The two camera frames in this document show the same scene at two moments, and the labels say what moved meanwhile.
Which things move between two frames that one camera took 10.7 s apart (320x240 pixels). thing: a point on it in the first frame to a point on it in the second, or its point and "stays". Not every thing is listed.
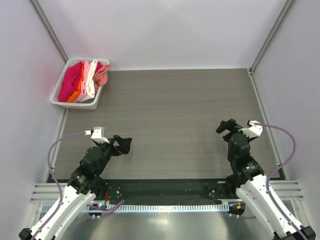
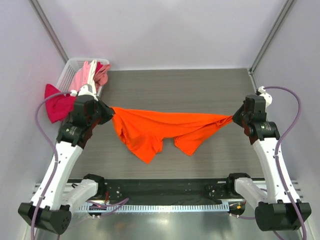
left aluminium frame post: (41, 15) stays
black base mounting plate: (165, 191) stays
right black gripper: (230, 125) to (236, 118)
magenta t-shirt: (70, 82) to (59, 107)
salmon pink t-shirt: (101, 76) stays
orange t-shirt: (74, 96) to (143, 130)
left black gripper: (123, 143) to (108, 112)
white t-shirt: (90, 92) stays
